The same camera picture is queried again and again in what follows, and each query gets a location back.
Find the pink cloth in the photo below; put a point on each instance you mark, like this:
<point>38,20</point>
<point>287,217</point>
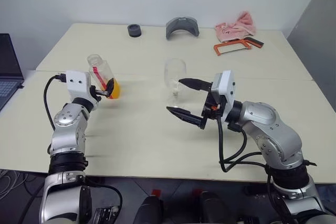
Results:
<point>233,29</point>

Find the small red tab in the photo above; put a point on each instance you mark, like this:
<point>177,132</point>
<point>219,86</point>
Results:
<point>156,192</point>
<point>198,192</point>

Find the dark grey laptop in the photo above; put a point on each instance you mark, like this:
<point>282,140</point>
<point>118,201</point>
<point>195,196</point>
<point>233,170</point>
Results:
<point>9,66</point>

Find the black machine part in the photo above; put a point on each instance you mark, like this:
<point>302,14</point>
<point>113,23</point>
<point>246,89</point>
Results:
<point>105,214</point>

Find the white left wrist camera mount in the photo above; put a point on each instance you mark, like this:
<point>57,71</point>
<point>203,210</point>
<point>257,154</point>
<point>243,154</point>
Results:
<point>77,82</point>

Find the grey partition panel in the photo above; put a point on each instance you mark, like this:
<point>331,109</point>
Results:
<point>320,35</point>

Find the black round cylinder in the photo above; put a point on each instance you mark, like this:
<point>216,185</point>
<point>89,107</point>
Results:
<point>135,30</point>

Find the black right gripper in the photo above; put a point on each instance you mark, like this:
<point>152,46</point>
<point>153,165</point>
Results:
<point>214,108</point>

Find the clear wine glass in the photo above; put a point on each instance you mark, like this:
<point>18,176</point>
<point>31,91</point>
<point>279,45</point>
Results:
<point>174,69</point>

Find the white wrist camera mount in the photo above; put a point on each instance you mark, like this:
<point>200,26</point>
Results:
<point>77,82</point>
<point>229,87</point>

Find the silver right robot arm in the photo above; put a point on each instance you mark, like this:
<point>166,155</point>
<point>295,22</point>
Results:
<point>265,119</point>

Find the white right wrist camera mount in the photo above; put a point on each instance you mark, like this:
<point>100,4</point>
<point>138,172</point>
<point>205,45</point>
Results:
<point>229,87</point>

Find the dark rounded shape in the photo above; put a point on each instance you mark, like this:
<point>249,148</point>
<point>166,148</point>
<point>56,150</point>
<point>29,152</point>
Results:
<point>149,211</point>
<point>214,208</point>

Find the bottle with orange juice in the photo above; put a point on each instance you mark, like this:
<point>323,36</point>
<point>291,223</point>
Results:
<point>105,69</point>

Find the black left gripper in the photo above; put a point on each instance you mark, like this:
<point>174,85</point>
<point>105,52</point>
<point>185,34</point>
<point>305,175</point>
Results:
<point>99,93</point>

